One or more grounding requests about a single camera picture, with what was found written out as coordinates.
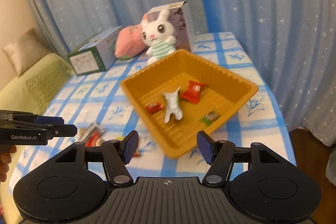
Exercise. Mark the black grey snack packet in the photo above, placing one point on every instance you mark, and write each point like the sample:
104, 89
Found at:
84, 134

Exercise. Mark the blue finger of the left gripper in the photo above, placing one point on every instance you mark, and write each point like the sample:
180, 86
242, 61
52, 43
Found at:
48, 120

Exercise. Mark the clear green candy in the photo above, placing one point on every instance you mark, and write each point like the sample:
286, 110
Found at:
210, 117

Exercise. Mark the beige satin pillow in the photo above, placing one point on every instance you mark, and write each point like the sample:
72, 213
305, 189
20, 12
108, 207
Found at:
25, 51

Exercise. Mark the green zigzag cushion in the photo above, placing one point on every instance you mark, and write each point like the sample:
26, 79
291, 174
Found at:
46, 84

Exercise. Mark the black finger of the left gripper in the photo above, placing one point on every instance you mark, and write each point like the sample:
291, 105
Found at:
61, 130

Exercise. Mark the pink peach plush toy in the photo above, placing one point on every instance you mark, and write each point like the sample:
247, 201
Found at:
129, 42

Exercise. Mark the red gold candy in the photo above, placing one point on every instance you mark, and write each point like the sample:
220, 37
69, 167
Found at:
136, 153

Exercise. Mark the large red snack packet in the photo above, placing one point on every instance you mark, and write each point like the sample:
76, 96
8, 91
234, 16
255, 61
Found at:
192, 94

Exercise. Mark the small red candy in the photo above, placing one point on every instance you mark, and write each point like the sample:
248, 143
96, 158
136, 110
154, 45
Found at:
154, 107

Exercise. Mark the yellow green candy packet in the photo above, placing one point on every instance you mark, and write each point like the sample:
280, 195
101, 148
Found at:
120, 138

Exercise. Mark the white green snack packet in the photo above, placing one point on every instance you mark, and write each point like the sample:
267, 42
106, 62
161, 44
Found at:
172, 106

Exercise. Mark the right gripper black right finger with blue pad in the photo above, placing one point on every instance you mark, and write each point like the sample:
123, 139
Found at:
217, 154

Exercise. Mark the person's hand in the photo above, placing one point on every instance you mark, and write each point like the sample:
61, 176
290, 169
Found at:
5, 161

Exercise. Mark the green sofa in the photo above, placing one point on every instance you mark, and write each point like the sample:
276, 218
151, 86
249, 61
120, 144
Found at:
16, 96

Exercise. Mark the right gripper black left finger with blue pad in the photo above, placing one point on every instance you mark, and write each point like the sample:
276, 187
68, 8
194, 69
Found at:
117, 154

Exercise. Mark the blue checked tablecloth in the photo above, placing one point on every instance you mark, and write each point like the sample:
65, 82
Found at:
99, 98

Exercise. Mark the green white lying box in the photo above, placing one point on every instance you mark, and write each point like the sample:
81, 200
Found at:
96, 54

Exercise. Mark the blue star curtain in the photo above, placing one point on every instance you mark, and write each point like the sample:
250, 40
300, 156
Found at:
291, 43

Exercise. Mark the white bunny plush toy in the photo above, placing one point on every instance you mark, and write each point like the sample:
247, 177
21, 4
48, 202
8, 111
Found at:
158, 35

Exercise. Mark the yellow plastic tray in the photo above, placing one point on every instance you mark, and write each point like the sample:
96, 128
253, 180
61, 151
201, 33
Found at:
226, 93

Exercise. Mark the red round-label snack packet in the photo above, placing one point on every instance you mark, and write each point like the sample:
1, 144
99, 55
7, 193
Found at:
95, 138

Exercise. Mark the grey upright cardboard box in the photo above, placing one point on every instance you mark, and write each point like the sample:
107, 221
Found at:
180, 18

